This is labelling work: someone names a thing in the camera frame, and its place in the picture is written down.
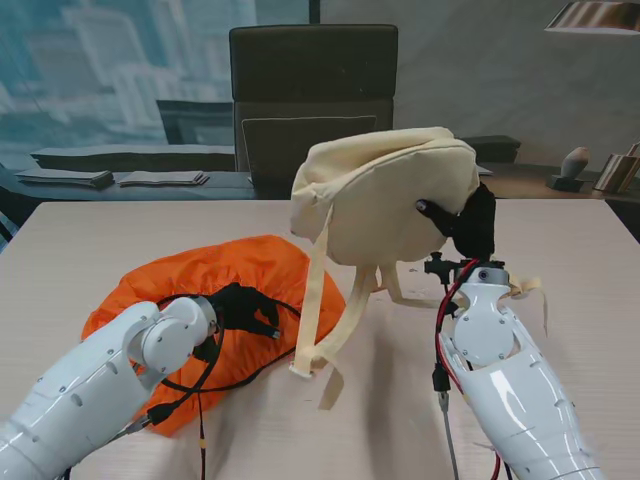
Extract thick grey paper stack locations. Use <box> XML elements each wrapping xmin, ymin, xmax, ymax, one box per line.
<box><xmin>15</xmin><ymin>168</ymin><xmax>114</xmax><ymax>190</ymax></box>

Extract dark office chair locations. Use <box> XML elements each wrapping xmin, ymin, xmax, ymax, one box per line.
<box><xmin>228</xmin><ymin>24</ymin><xmax>400</xmax><ymax>197</ymax></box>

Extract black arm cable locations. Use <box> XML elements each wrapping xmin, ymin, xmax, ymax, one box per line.
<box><xmin>133</xmin><ymin>294</ymin><xmax>304</xmax><ymax>426</ymax></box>
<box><xmin>432</xmin><ymin>284</ymin><xmax>460</xmax><ymax>480</ymax></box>

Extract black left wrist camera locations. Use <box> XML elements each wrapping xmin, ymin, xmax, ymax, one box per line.
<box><xmin>192</xmin><ymin>339</ymin><xmax>219</xmax><ymax>364</ymax></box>

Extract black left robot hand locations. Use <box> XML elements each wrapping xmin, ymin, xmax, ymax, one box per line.
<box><xmin>212</xmin><ymin>282</ymin><xmax>284</xmax><ymax>341</ymax></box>

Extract grey vase on base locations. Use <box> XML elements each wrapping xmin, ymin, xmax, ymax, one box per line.
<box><xmin>547</xmin><ymin>146</ymin><xmax>595</xmax><ymax>192</ymax></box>

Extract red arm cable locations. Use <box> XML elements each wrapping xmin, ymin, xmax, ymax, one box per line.
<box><xmin>197</xmin><ymin>389</ymin><xmax>209</xmax><ymax>480</ymax></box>
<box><xmin>435</xmin><ymin>257</ymin><xmax>504</xmax><ymax>480</ymax></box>

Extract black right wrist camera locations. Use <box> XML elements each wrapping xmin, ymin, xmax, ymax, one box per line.
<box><xmin>424</xmin><ymin>253</ymin><xmax>459</xmax><ymax>286</ymax></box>

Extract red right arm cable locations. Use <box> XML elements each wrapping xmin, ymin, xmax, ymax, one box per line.
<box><xmin>435</xmin><ymin>257</ymin><xmax>504</xmax><ymax>480</ymax></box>

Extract red left arm cable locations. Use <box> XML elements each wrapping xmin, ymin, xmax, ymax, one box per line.
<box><xmin>197</xmin><ymin>389</ymin><xmax>209</xmax><ymax>480</ymax></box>

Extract copper lamp shade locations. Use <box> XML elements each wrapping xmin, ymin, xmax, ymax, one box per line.
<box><xmin>544</xmin><ymin>0</ymin><xmax>640</xmax><ymax>35</ymax></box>

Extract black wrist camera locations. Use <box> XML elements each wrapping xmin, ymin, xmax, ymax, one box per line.
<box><xmin>192</xmin><ymin>339</ymin><xmax>219</xmax><ymax>364</ymax></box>
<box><xmin>424</xmin><ymin>253</ymin><xmax>459</xmax><ymax>286</ymax></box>

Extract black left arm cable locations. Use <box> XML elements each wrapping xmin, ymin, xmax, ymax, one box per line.
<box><xmin>133</xmin><ymin>294</ymin><xmax>304</xmax><ymax>426</ymax></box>

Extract cream fabric backpack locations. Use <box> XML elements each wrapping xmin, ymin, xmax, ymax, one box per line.
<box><xmin>289</xmin><ymin>126</ymin><xmax>549</xmax><ymax>411</ymax></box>

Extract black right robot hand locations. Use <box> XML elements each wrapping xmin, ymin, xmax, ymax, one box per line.
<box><xmin>417</xmin><ymin>182</ymin><xmax>497</xmax><ymax>259</ymax></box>

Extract thin grey paper stack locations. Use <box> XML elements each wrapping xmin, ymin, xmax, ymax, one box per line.
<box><xmin>118</xmin><ymin>170</ymin><xmax>210</xmax><ymax>188</ymax></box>

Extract copper coloured books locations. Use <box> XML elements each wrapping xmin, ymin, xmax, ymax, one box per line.
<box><xmin>593</xmin><ymin>143</ymin><xmax>640</xmax><ymax>194</ymax></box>

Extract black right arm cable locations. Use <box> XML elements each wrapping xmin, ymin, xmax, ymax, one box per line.
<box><xmin>432</xmin><ymin>284</ymin><xmax>460</xmax><ymax>480</ymax></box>

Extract orange rain cover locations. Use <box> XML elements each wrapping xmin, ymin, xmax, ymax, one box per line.
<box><xmin>81</xmin><ymin>233</ymin><xmax>347</xmax><ymax>440</ymax></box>

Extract dark background desk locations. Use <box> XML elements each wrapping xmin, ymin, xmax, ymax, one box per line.
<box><xmin>0</xmin><ymin>162</ymin><xmax>640</xmax><ymax>202</ymax></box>

